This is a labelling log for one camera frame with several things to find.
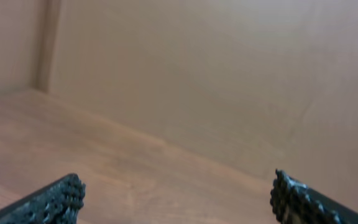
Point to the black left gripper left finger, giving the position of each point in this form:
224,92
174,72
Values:
56,203

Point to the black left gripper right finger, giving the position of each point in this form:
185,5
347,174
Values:
293,202

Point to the brown cardboard backdrop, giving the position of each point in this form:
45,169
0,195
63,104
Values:
252,84

